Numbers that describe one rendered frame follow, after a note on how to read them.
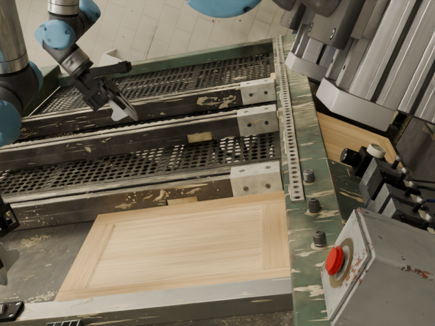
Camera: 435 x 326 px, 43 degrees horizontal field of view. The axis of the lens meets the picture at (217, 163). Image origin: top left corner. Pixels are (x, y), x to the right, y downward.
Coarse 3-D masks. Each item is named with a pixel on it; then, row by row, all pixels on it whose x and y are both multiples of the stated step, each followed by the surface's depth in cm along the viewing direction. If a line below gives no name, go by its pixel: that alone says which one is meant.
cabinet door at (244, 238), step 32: (96, 224) 140; (128, 224) 137; (160, 224) 134; (192, 224) 132; (224, 224) 129; (256, 224) 126; (96, 256) 126; (128, 256) 124; (160, 256) 122; (192, 256) 119; (224, 256) 117; (256, 256) 115; (288, 256) 112; (64, 288) 117; (96, 288) 115; (128, 288) 113; (160, 288) 111
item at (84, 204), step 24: (240, 168) 141; (264, 168) 139; (72, 192) 147; (96, 192) 146; (120, 192) 142; (144, 192) 141; (168, 192) 140; (192, 192) 140; (216, 192) 139; (240, 192) 139; (264, 192) 138; (24, 216) 147; (48, 216) 146; (72, 216) 146; (96, 216) 145
